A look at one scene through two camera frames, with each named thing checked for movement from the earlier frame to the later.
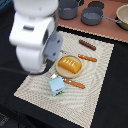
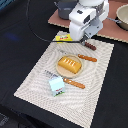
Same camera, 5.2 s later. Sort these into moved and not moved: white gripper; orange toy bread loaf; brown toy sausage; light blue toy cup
Moved: white gripper
Not moved: brown toy sausage; light blue toy cup; orange toy bread loaf
